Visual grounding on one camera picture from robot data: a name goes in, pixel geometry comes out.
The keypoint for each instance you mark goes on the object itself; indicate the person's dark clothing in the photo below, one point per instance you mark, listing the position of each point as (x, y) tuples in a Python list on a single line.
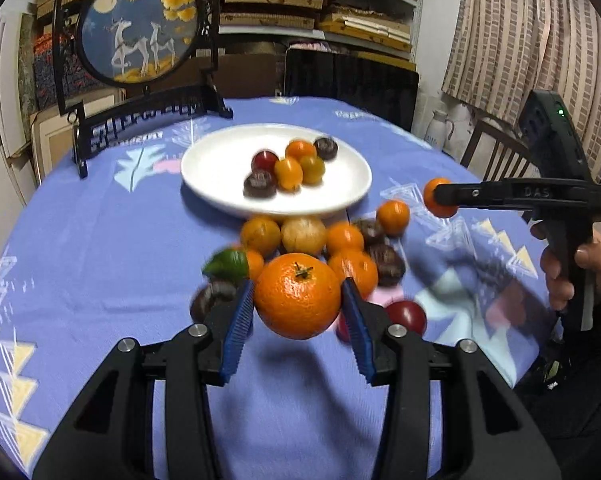
[(575, 410)]

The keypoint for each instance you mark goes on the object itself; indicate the wooden picture frame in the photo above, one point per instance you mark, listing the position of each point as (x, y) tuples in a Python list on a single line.
[(55, 135)]

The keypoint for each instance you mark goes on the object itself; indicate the small orange mandarin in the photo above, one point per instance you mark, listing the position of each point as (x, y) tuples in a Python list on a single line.
[(434, 197), (257, 264), (393, 217), (344, 238), (260, 235), (355, 270), (300, 148)]

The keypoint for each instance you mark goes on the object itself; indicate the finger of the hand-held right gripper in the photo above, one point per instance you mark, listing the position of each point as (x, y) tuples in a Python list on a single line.
[(490, 195)]

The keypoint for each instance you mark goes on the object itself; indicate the green orange mandarin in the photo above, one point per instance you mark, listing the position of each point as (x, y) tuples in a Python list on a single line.
[(313, 168)]

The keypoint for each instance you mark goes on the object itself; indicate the pile of colourful fabrics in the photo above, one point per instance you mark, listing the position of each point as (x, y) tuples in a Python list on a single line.
[(45, 70)]

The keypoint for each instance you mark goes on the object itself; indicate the green lime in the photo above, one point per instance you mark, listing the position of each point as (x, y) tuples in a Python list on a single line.
[(228, 264)]

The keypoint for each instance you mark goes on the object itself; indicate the brown wooden chair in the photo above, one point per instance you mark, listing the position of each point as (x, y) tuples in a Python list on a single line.
[(490, 145)]

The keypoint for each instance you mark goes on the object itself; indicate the dark brown round fruit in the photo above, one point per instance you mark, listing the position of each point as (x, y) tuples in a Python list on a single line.
[(371, 230), (213, 300), (259, 184), (388, 265), (326, 147)]

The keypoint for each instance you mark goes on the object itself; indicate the pink red round fruit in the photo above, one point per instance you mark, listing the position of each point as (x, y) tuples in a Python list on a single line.
[(343, 330)]

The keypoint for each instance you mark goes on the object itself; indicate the person's right hand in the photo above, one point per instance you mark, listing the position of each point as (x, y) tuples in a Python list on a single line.
[(550, 265)]

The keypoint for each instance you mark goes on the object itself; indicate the white oval plate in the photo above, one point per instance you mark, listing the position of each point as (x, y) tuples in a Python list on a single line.
[(220, 180)]

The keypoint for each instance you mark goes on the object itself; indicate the large orange mandarin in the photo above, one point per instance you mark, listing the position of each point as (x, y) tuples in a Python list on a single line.
[(298, 295)]

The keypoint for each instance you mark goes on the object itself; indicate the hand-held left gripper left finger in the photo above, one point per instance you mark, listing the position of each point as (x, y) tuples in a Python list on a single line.
[(238, 330)]

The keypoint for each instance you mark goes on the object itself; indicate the dark red plum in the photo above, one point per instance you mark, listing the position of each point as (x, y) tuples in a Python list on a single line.
[(406, 316), (264, 160)]

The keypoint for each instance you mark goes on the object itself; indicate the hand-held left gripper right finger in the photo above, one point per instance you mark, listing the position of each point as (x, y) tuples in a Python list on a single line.
[(359, 332)]

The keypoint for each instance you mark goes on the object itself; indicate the round deer screen black stand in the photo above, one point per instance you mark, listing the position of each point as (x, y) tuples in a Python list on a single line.
[(135, 30)]

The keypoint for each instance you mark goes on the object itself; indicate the beige checked curtain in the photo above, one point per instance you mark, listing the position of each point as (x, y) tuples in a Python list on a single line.
[(520, 30)]

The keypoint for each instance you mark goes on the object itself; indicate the yellow orange kumquat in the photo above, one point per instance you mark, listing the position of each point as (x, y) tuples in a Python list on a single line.
[(288, 173)]

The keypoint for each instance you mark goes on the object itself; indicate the black chair back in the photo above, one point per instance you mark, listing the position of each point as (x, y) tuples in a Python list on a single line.
[(350, 80)]

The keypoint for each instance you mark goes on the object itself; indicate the stack of flat brown boxes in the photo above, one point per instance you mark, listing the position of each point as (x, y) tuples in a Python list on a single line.
[(280, 5)]

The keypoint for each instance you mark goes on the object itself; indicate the blue patterned tablecloth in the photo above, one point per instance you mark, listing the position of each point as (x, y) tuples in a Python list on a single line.
[(105, 260)]

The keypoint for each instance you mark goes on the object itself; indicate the white jug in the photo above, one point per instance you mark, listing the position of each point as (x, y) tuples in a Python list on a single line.
[(438, 130)]

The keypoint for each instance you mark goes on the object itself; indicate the brown cardboard box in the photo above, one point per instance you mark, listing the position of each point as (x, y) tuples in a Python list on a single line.
[(250, 75)]

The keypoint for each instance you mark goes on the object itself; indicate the tan round fruit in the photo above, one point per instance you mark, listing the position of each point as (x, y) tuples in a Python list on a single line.
[(303, 235)]

